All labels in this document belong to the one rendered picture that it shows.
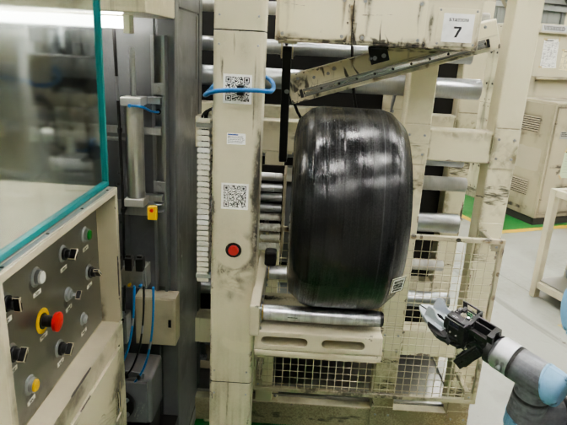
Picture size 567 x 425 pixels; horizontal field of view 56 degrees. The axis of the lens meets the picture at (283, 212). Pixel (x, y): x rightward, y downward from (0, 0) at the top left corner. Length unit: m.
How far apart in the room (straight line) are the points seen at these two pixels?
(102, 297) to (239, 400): 0.57
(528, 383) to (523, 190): 4.89
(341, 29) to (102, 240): 0.91
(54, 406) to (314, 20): 1.21
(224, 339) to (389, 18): 1.07
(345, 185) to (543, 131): 4.71
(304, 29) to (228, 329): 0.92
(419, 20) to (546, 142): 4.26
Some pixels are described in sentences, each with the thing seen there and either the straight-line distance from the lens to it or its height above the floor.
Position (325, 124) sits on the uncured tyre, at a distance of 1.37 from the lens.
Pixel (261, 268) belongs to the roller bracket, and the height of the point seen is 0.95.
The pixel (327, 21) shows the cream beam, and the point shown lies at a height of 1.70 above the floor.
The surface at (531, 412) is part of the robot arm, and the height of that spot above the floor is 0.92.
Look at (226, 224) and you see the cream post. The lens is 1.49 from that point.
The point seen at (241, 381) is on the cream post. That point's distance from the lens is 1.72.
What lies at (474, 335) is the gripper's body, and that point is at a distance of 1.29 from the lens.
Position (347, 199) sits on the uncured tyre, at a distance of 1.27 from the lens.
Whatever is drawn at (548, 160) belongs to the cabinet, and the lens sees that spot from 5.89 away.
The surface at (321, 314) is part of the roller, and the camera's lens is 1.51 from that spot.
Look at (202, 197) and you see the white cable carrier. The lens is 1.51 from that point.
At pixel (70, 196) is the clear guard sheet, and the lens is 1.19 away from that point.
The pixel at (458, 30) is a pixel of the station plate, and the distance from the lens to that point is 1.72.
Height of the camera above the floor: 1.62
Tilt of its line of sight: 17 degrees down
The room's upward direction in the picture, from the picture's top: 3 degrees clockwise
